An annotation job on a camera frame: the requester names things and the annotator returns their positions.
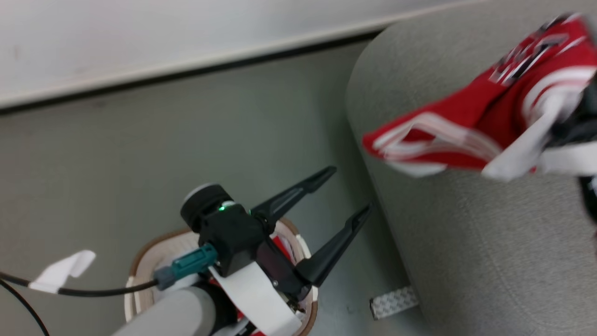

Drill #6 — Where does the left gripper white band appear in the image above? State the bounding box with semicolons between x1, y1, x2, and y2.
209;166;373;336

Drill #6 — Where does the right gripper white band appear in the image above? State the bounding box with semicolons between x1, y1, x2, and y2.
541;75;597;230

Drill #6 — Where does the red white sports jersey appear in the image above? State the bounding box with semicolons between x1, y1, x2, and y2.
362;12;597;182

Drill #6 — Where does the white laundry basket brown rim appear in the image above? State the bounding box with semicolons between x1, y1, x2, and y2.
124;218;319;336

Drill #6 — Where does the grey fabric sofa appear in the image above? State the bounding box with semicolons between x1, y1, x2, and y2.
345;0;597;336

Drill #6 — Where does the white tape label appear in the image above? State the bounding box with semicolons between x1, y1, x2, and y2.
29;250;97;294

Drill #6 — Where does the black cable teal connector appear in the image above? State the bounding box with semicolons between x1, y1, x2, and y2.
0;243;219;298

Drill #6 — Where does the thin black cable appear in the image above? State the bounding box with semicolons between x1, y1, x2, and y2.
0;279;50;336

